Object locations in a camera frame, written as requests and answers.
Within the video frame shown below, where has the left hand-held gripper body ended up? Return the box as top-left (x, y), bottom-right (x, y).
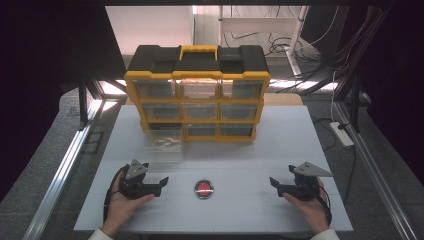
top-left (118, 158), bottom-right (158, 201)

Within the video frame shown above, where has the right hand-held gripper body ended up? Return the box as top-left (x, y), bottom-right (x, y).
top-left (282, 161), bottom-right (334, 202)

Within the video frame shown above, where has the clear plastic drawer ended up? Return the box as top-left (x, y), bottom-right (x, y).
top-left (143, 128), bottom-right (184, 155)

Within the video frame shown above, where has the red round metal-rimmed disc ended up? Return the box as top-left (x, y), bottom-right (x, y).
top-left (194, 179), bottom-right (215, 201)

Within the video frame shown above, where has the person's right hand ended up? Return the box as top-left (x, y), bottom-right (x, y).
top-left (283, 178), bottom-right (331, 235)

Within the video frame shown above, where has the person's left hand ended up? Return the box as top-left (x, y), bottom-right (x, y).
top-left (101, 189), bottom-right (156, 238)

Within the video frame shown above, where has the pale small part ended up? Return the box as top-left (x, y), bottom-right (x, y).
top-left (154, 137), bottom-right (181, 148)

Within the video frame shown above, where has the white power strip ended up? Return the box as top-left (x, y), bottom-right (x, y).
top-left (329, 121), bottom-right (355, 148)

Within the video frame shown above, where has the black metal stand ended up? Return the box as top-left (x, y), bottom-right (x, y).
top-left (349, 72), bottom-right (362, 134)
top-left (77, 77), bottom-right (90, 124)

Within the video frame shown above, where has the yellow and black drawer organizer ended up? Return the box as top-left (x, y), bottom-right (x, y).
top-left (124, 44), bottom-right (272, 144)

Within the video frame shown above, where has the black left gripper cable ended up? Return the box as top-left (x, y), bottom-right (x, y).
top-left (102, 165), bottom-right (129, 224)

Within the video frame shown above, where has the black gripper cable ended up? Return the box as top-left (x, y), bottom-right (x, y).
top-left (102, 165), bottom-right (129, 224)
top-left (318, 185), bottom-right (334, 228)

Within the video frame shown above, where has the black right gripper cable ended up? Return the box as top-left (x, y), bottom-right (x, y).
top-left (318, 185), bottom-right (334, 228)

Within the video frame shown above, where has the black plug cable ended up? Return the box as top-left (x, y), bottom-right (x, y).
top-left (312, 117), bottom-right (358, 205)

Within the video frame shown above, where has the aluminium frame rail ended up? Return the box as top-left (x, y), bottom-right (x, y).
top-left (22, 99), bottom-right (105, 240)
top-left (333, 100), bottom-right (419, 240)

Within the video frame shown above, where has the white power strip cable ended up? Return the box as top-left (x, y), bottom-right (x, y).
top-left (330, 70), bottom-right (338, 124)

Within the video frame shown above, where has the tangle of black floor cables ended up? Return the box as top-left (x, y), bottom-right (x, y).
top-left (265, 33), bottom-right (354, 94)

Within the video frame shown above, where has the white desk frame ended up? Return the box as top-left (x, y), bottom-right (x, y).
top-left (217, 4), bottom-right (310, 77)

